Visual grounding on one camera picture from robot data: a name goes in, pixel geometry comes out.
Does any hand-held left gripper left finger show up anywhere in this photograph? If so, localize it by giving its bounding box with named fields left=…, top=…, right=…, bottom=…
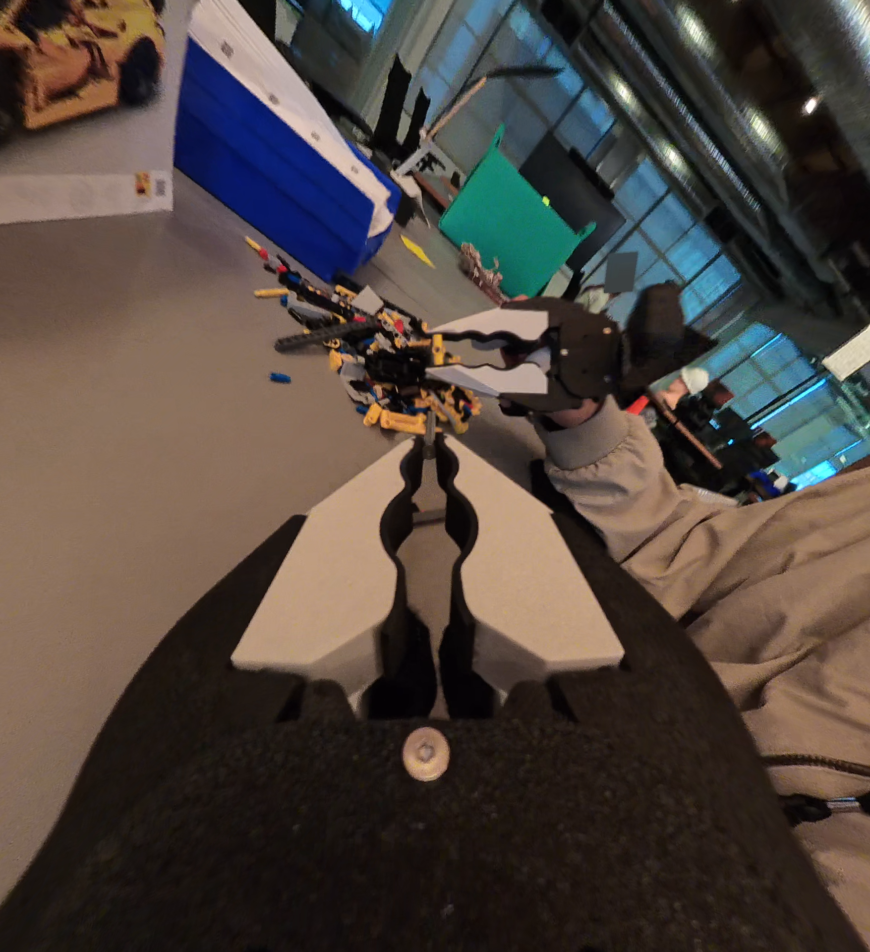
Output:
left=230, top=437, right=437, bottom=718

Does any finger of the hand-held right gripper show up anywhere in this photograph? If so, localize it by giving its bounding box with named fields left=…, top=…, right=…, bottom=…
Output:
left=424, top=308, right=552, bottom=349
left=423, top=356, right=552, bottom=399

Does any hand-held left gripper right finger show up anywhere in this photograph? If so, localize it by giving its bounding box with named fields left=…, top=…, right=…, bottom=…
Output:
left=441, top=437, right=625, bottom=718

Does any pile of brick pieces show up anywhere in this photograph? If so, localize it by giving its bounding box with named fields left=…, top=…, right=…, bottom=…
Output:
left=245, top=237, right=484, bottom=436

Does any person's right forearm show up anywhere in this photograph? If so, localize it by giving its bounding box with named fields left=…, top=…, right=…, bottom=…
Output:
left=530, top=398, right=748, bottom=574

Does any person's right hand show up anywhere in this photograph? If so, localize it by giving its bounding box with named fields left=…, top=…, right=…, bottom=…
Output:
left=533, top=400, right=607, bottom=432

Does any teal green storage box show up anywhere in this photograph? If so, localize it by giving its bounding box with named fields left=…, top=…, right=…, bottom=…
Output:
left=438, top=125, right=598, bottom=298

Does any black monitor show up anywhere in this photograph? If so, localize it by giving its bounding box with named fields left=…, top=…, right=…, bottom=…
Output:
left=518, top=132, right=627, bottom=250

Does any wooden stick stand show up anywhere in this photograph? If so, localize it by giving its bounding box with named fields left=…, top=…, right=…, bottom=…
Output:
left=394, top=65, right=562, bottom=179

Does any black office chair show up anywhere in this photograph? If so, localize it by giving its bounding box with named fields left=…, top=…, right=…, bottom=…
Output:
left=371, top=54, right=432, bottom=157

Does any white sign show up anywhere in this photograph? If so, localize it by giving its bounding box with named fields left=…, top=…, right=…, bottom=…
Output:
left=821, top=323, right=870, bottom=382

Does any blue plastic storage box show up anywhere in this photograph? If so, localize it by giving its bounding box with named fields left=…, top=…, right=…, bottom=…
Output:
left=174, top=37, right=402, bottom=284

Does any blue bin with papers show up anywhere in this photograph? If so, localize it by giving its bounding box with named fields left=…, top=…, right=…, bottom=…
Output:
left=185, top=0, right=399, bottom=232

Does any white car instruction booklet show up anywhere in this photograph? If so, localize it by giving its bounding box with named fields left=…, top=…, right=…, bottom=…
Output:
left=0, top=0, right=175, bottom=228

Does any silver ventilation duct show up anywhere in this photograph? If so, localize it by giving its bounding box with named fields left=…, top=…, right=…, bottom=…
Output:
left=762, top=0, right=870, bottom=246

